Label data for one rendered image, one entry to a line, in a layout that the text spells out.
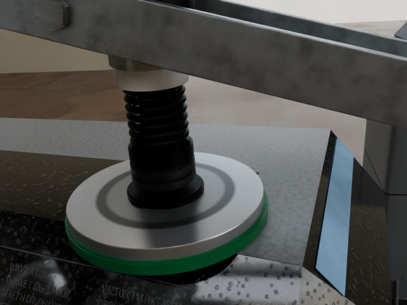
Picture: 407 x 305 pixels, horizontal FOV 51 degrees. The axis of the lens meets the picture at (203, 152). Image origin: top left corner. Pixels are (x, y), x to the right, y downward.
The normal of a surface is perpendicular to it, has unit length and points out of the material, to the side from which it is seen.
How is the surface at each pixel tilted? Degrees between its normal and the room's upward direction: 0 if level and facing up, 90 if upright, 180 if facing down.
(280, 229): 0
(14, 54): 90
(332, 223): 46
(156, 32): 90
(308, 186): 0
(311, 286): 60
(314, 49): 90
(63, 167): 0
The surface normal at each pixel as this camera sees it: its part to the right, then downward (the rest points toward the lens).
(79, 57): -0.16, 0.40
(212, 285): -0.31, -0.38
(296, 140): -0.07, -0.92
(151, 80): 0.07, 0.39
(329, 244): 0.63, -0.59
